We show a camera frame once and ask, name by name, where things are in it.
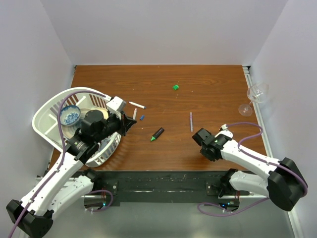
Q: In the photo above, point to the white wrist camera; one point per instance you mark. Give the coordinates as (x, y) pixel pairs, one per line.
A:
(224, 127)
(116, 105)

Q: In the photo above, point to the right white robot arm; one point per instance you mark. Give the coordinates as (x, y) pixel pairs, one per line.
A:
(279, 180)

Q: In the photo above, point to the white red-tipped marker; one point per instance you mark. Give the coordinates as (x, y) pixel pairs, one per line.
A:
(135, 113)

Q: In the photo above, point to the black green highlighter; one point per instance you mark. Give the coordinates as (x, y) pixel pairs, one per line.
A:
(157, 134)

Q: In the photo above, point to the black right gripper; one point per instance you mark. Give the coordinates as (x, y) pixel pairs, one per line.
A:
(203, 152)

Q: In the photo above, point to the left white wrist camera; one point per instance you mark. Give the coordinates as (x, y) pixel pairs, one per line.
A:
(116, 105)

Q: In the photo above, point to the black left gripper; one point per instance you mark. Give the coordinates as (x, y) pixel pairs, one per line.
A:
(125, 125)

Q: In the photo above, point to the green highlighter cap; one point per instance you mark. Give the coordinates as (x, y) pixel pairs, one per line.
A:
(175, 87)

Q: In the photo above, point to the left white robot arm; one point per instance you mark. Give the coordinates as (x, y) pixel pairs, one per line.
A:
(35, 212)

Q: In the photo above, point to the white blue-tipped marker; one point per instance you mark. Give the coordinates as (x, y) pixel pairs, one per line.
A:
(137, 105)

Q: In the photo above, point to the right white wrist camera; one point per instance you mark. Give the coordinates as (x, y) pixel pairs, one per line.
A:
(224, 127)

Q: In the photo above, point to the white plastic basket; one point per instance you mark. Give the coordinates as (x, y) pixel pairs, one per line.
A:
(45, 122)

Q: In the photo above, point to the purple marker pen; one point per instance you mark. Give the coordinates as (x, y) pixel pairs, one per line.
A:
(191, 121)

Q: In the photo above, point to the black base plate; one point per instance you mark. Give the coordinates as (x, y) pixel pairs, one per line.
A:
(159, 187)

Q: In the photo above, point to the blue white ceramic bowl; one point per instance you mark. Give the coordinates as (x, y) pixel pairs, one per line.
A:
(70, 115)

